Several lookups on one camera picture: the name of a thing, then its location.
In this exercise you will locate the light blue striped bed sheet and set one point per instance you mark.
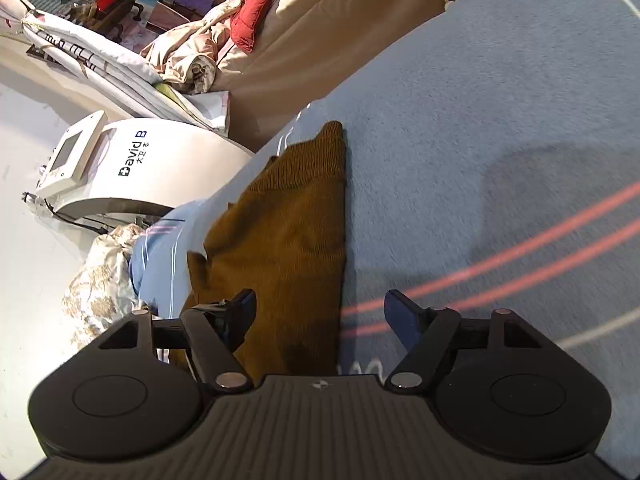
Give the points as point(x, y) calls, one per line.
point(475, 135)

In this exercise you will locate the cluttered items on table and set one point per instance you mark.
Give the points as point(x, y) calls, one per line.
point(105, 7)

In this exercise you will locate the white curved machine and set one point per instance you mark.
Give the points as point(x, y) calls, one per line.
point(175, 160)

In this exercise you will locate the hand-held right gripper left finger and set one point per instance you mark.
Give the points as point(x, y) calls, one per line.
point(244, 310)

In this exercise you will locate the red jacket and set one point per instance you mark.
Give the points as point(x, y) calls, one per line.
point(260, 5)

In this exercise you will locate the white printed quilt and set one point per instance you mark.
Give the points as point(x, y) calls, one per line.
point(100, 65)

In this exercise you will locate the brown knit garment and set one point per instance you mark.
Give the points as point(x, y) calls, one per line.
point(290, 240)

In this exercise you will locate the beige crumpled quilt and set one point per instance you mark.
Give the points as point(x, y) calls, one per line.
point(190, 55)

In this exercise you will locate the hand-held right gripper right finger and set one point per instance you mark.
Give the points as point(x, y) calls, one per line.
point(400, 317)

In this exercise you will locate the floral patterned cloth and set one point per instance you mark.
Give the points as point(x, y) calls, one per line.
point(100, 275)

